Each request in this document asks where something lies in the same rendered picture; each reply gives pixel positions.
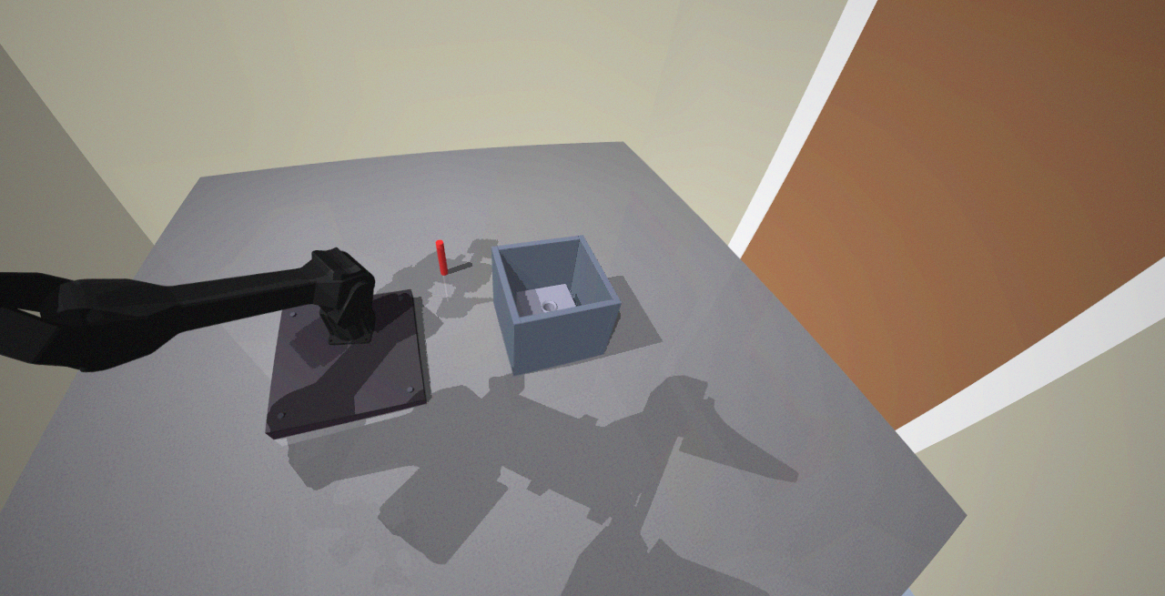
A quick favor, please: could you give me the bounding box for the red peg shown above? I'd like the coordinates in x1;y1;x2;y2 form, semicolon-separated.
436;240;449;276

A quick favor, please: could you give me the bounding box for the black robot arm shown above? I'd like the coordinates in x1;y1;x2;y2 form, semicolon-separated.
0;247;376;373

